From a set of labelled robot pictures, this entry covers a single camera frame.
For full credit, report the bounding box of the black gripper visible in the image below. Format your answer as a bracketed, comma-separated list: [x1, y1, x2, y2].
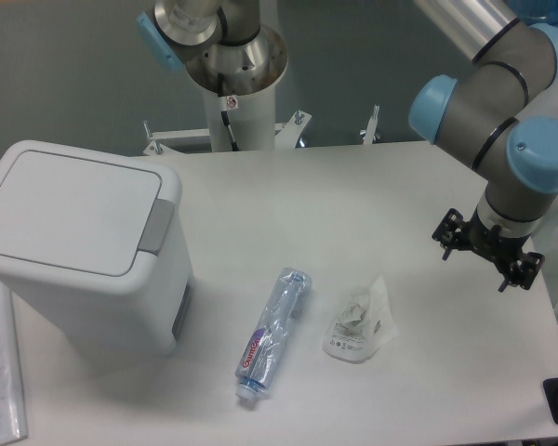
[432, 208, 545, 292]

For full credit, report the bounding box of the silver second robot arm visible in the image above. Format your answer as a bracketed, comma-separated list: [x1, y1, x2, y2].
[136, 0, 261, 71]

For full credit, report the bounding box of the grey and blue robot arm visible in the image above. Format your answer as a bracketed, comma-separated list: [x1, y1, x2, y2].
[408, 1, 558, 289]

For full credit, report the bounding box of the white plastic trash can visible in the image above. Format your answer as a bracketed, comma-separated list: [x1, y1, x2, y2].
[0, 140, 193, 354]

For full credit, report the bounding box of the white trash can lid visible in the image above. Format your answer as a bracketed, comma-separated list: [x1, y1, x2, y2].
[0, 146, 162, 277]

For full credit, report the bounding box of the crumpled clear plastic wrapper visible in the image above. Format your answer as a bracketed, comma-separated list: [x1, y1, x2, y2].
[323, 276, 399, 364]

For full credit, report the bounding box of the crushed clear plastic bottle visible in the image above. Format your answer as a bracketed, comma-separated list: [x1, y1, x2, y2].
[234, 268, 312, 404]

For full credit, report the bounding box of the grey lid push button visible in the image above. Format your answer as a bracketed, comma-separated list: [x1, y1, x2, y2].
[138, 199, 176, 256]

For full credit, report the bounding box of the paper sheet in sleeve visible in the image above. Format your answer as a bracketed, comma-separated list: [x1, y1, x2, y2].
[0, 282, 28, 445]

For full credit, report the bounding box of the white pedestal base frame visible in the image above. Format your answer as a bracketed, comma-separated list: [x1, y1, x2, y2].
[141, 104, 383, 157]

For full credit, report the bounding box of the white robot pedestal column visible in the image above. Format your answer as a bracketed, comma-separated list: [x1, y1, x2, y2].
[184, 23, 289, 152]

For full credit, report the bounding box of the black cable on pedestal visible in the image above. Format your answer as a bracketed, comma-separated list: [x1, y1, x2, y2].
[216, 72, 241, 151]

